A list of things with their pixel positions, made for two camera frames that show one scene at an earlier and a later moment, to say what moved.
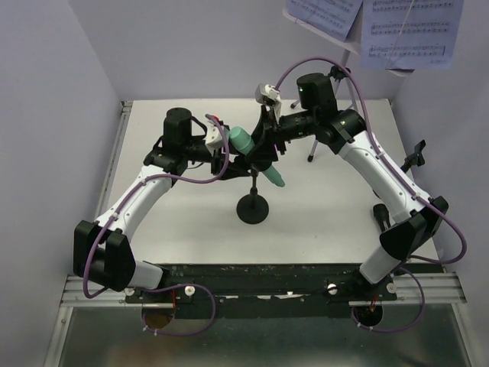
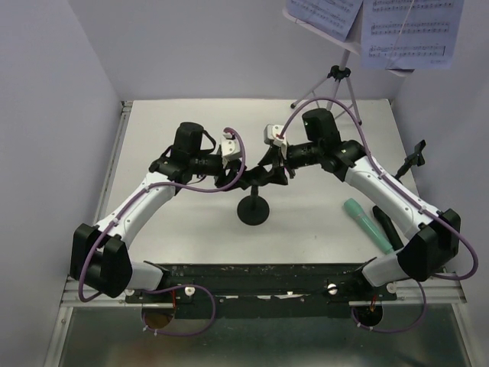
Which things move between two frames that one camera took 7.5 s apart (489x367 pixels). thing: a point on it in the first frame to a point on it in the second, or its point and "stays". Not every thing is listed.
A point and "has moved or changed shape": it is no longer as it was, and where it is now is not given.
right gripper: (267, 134) to (276, 174)
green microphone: (243, 143) has moved or changed shape
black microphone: (381, 215) stays
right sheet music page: (409, 34) stays
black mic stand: (416, 158) stays
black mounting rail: (261, 290) stays
